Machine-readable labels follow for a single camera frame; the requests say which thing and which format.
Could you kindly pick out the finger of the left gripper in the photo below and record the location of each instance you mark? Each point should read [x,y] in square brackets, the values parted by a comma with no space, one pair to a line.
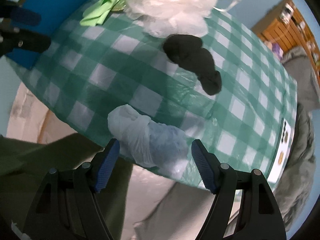
[11,10]
[16,38]

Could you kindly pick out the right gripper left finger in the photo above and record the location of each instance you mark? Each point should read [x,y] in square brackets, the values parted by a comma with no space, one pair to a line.
[65,205]

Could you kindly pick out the light green cloth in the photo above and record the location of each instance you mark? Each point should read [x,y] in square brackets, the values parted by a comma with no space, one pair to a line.
[97,13]

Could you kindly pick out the white plastic bag bundle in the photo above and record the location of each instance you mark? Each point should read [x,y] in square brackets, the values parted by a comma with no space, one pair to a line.
[148,143]

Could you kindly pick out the white mesh bath pouf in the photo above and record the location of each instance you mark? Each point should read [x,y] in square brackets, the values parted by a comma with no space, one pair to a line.
[161,18]

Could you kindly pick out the black sock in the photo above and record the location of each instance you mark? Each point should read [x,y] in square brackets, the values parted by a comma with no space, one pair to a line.
[188,53]

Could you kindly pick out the blue cardboard box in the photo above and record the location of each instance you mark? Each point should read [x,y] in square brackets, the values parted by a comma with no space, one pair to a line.
[53,14]

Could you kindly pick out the white smartphone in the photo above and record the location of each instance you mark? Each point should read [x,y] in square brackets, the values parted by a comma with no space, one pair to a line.
[283,147]

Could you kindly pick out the green knitted dishcloth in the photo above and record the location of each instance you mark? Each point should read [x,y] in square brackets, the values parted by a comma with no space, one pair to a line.
[119,6]

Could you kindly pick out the purple tissue pack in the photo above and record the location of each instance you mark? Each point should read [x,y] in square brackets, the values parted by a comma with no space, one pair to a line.
[277,51]

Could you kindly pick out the wooden headboard shelf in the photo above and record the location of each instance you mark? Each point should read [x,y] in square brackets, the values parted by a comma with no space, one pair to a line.
[285,25]

